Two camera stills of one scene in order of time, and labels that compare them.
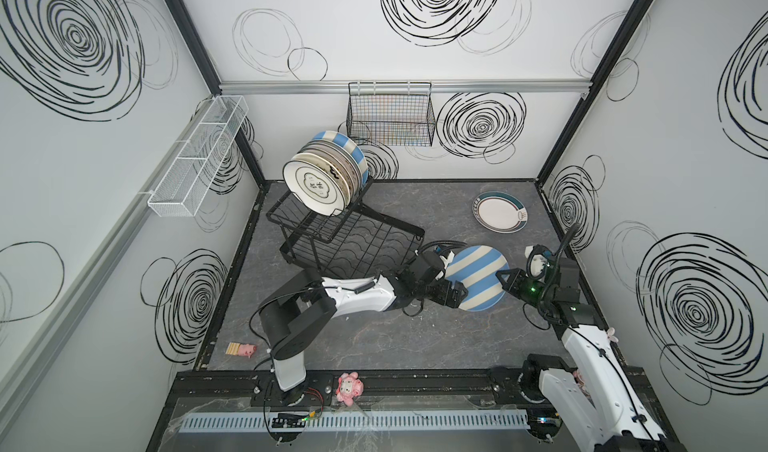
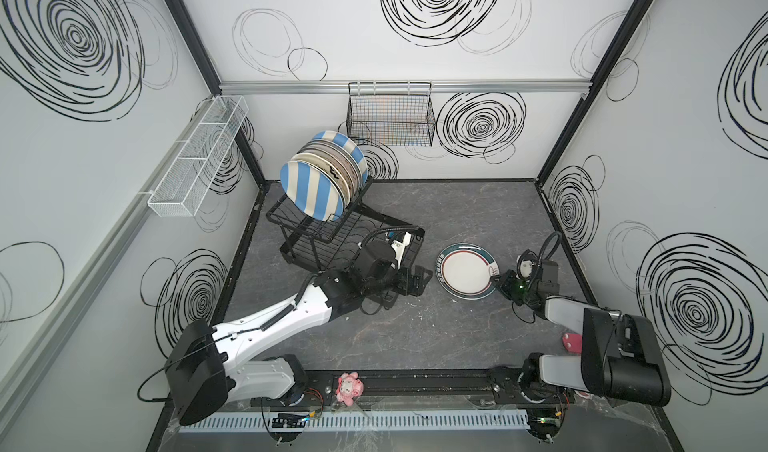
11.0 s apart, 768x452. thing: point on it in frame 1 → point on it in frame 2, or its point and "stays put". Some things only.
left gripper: (447, 293) → (411, 278)
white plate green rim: (500, 212) → (464, 270)
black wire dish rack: (359, 243) stays put
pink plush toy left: (349, 386) stays put
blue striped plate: (475, 266) → (311, 190)
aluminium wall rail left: (23, 374) stays put
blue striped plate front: (335, 137) stays put
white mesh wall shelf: (184, 188) stays put
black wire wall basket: (391, 114) stays put
